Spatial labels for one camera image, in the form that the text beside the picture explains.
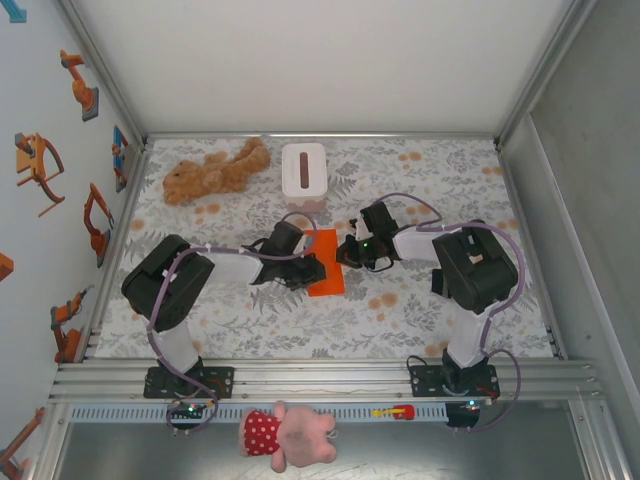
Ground white tissue box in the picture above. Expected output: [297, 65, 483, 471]
[281, 142, 330, 214]

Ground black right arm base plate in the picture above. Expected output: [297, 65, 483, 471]
[408, 364, 500, 400]

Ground blue and orange sticker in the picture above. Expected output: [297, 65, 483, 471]
[110, 124, 131, 194]

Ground floral printed tablecloth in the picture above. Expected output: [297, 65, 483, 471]
[94, 137, 557, 360]

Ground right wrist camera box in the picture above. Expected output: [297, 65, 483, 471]
[349, 202, 397, 241]

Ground orange curved robot sticker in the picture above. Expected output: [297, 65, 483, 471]
[13, 132, 67, 218]

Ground small red yellow tool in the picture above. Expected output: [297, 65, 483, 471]
[372, 403, 415, 421]

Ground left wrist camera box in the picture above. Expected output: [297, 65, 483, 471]
[268, 221, 308, 257]

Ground thin aluminium cross rail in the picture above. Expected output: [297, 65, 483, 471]
[144, 130, 501, 142]

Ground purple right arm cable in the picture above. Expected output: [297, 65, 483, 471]
[377, 192, 524, 434]

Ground brown teddy bear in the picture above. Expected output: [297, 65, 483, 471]
[162, 136, 272, 207]

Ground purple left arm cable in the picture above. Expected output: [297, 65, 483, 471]
[146, 212, 320, 437]

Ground perforated grey cable duct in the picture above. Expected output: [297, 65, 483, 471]
[67, 402, 450, 424]

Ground aluminium rail beam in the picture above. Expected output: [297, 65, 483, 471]
[47, 357, 606, 404]

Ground pink plush toy polka dots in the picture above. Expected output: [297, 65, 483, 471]
[238, 399, 339, 474]

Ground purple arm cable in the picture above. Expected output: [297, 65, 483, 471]
[146, 212, 320, 437]
[377, 192, 524, 434]

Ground aluminium corner post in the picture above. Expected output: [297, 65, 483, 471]
[57, 0, 151, 147]
[492, 0, 600, 147]

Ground small circuit board with LED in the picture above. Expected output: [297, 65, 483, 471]
[167, 399, 212, 417]
[449, 397, 494, 414]

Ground aluminium side rail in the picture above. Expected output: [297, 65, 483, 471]
[494, 144, 566, 360]
[82, 144, 151, 360]

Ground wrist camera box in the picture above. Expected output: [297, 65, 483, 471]
[349, 202, 397, 241]
[268, 221, 308, 257]

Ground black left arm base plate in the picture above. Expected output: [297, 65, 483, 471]
[143, 366, 236, 400]

